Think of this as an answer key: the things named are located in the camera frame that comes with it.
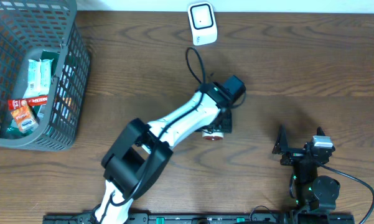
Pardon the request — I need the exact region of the green-lid seasoning jar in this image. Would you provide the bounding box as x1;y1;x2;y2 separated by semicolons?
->
202;131;224;141

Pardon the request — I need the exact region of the mint green wipes pack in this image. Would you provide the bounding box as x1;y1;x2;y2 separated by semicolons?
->
23;59;54;98

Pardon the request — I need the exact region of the orange tissue pack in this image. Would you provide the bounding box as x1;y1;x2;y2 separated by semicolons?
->
11;105;39;134

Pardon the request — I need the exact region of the red coffee stick sachet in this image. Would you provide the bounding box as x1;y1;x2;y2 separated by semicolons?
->
7;95;48;111

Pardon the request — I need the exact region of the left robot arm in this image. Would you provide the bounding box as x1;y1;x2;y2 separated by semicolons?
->
91;75;246;223

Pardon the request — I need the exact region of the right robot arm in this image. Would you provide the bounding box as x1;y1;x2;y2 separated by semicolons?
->
272;126;340;223

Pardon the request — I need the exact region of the white barcode scanner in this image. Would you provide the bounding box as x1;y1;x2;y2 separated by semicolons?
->
187;2;218;46

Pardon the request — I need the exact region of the grey plastic basket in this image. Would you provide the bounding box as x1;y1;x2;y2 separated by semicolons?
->
0;0;91;152

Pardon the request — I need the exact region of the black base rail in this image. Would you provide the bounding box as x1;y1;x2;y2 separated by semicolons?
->
42;212;355;224

